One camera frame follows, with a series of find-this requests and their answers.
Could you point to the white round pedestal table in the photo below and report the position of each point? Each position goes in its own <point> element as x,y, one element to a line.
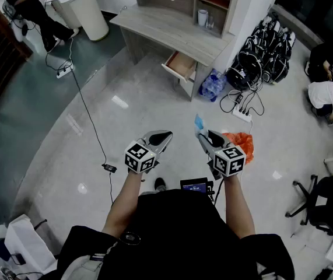
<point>89,13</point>

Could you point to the dark brown wooden cabinet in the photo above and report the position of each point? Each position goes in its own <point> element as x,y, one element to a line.
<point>0,48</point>

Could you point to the wooden desk drawer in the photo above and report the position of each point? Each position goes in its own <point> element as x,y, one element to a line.
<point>180,64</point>

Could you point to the black power adapter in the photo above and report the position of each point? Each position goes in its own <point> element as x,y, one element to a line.
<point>109,168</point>

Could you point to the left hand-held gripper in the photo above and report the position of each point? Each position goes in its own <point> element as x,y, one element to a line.
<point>140,157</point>

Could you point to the orange plastic bag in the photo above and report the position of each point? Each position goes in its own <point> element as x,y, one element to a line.
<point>243,144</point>

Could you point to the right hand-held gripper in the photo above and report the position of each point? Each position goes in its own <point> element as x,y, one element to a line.
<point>230,160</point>

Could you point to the person's black shoe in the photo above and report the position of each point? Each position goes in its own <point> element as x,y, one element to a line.
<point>160,184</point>

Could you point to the white cup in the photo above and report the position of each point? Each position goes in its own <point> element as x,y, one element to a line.
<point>202,17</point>

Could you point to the person's grey trouser leg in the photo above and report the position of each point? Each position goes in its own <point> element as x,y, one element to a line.
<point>148,192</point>

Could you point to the black office chair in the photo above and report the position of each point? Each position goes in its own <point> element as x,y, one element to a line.
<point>329,203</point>

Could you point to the pack of water bottles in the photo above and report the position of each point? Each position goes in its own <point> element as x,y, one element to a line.
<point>213,84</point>

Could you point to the clear drinking glass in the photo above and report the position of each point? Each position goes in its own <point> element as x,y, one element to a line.
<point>210,22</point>

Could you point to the white storage box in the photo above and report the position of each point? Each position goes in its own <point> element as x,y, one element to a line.
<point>26,241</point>

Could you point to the black device with screen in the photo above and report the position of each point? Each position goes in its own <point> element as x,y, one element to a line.
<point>193,185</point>

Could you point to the person's right forearm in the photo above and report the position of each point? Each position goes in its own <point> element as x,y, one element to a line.
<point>237,206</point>

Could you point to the person's left forearm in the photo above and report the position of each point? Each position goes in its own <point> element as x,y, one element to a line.
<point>125,197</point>

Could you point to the small blue packet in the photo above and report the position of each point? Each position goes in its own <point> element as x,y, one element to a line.
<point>200,122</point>

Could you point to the grey wooden desk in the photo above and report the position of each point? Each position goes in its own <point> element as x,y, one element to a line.
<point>166,31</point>

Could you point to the person's black shirt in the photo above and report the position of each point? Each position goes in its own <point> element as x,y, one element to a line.
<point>178,238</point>

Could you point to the round black badge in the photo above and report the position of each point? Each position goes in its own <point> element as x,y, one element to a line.
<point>129,238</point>

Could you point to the black charger brick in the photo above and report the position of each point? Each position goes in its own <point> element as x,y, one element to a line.
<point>239,98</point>

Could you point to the white power strip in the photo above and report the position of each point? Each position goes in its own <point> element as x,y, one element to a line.
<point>64,72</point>
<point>242,113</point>

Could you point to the pile of black white headsets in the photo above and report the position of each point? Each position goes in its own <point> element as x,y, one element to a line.
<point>271,54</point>

